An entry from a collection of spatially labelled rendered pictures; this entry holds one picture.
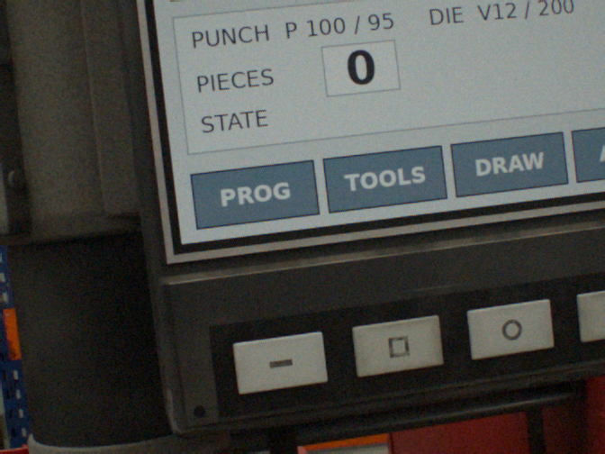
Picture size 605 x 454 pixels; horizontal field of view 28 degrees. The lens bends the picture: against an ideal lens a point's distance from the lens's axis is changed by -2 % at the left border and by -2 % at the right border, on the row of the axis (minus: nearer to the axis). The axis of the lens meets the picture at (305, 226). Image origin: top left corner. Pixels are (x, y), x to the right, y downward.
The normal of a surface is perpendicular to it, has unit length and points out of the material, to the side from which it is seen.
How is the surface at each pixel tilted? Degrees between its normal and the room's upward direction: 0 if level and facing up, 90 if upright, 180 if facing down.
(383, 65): 90
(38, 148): 90
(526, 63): 90
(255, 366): 90
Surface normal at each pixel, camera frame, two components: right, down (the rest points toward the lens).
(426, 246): 0.16, 0.04
